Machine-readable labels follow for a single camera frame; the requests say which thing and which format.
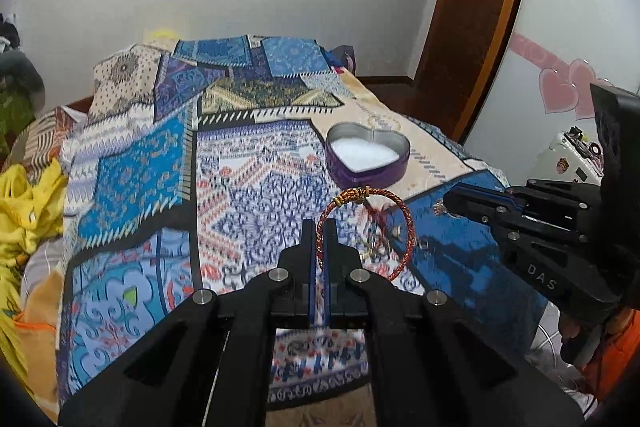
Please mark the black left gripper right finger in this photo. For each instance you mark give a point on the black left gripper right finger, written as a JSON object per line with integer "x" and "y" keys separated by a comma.
{"x": 429, "y": 364}

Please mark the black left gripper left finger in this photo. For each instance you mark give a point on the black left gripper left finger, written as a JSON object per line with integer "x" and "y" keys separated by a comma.
{"x": 209, "y": 359}

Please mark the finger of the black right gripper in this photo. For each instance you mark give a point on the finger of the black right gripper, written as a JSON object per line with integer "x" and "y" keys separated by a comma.
{"x": 560, "y": 230}
{"x": 548, "y": 195}

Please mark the white drawer cabinet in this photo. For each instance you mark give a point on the white drawer cabinet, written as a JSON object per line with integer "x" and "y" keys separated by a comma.
{"x": 570, "y": 157}

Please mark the purple heart-shaped tin box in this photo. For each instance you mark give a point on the purple heart-shaped tin box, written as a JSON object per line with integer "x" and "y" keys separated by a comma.
{"x": 357, "y": 155}

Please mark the white heart-patterned sliding door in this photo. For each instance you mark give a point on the white heart-patterned sliding door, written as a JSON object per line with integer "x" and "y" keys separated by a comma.
{"x": 557, "y": 48}

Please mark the blue patchwork bedspread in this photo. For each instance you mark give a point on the blue patchwork bedspread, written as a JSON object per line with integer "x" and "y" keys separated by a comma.
{"x": 197, "y": 166}

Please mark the dark purple bag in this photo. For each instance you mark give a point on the dark purple bag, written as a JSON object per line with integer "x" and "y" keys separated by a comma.
{"x": 344, "y": 57}

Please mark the yellow blanket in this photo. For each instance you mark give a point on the yellow blanket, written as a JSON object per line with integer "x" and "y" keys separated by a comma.
{"x": 31, "y": 213}

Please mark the striped pillow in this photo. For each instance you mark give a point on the striped pillow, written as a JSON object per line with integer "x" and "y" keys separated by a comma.
{"x": 42, "y": 140}

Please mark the pile of clothes and boxes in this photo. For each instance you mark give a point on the pile of clothes and boxes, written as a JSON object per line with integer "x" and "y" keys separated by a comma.
{"x": 22, "y": 87}

